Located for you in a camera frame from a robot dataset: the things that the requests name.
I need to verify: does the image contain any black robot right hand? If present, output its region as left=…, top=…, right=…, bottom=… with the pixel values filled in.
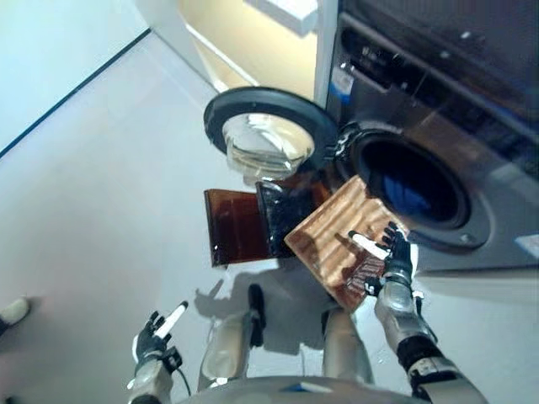
left=348, top=221, right=416, bottom=282

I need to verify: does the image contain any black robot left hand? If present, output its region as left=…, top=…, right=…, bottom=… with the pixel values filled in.
left=132, top=299, right=189, bottom=365

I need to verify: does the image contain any rectangular wicker laundry basket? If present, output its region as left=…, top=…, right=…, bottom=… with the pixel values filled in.
left=284, top=175, right=412, bottom=312

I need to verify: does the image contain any silver robot left leg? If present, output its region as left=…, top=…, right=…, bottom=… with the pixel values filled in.
left=197, top=284, right=267, bottom=391

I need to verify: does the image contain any beige cabinet plinth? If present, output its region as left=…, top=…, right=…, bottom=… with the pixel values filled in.
left=414, top=267, right=539, bottom=304

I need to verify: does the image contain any white info sticker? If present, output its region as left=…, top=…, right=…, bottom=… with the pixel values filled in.
left=515, top=234, right=539, bottom=257

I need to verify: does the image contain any brown wooden stool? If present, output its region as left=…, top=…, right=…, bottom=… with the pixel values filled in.
left=204, top=170, right=334, bottom=269

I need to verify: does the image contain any grey robot torso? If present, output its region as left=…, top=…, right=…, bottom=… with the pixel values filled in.
left=176, top=375, right=422, bottom=404

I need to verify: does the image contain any blue energy label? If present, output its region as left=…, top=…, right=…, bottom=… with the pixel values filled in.
left=330, top=68, right=354, bottom=101

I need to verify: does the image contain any white vertical cabinet panel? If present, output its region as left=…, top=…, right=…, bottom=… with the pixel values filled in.
left=313, top=0, right=343, bottom=111

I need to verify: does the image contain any round glass washer door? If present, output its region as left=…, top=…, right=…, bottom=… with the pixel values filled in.
left=203, top=86, right=340, bottom=176

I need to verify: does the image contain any white counter cabinet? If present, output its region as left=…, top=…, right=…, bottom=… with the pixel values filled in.
left=176, top=0, right=321, bottom=102

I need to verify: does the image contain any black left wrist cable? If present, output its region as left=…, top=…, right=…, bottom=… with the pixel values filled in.
left=175, top=364, right=194, bottom=399

